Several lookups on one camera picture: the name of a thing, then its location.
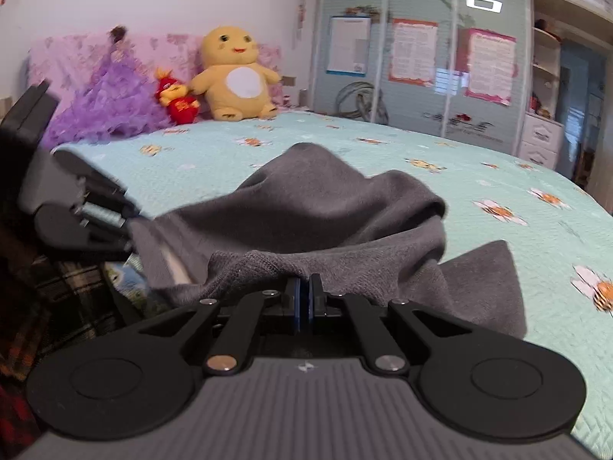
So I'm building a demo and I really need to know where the dark grey sweater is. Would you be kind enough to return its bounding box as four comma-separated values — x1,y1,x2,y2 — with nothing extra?
129,143,527,337

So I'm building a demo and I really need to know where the red plush toy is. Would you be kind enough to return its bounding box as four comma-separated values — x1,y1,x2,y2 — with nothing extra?
155,69,200,126

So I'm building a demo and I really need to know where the teal quilted bee bedspread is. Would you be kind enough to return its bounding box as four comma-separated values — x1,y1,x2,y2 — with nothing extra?
66,111,612,459

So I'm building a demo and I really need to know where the yellow plush toy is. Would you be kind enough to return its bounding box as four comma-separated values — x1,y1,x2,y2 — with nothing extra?
189,26,280,122

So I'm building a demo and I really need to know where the white drawer cabinet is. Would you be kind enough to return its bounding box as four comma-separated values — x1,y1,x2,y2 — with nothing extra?
518,113,563,170

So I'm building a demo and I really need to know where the orange framed poster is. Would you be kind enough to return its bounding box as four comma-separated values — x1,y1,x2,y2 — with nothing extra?
388,19,438,87

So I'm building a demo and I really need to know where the grey sliding door wardrobe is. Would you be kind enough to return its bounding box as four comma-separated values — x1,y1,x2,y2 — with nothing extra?
311,0,532,155

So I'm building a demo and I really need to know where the blue framed poster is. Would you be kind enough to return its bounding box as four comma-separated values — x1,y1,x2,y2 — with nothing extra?
325,16,371,77

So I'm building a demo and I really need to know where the pink framed poster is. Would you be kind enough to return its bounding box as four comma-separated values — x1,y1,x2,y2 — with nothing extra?
465,28,516,107

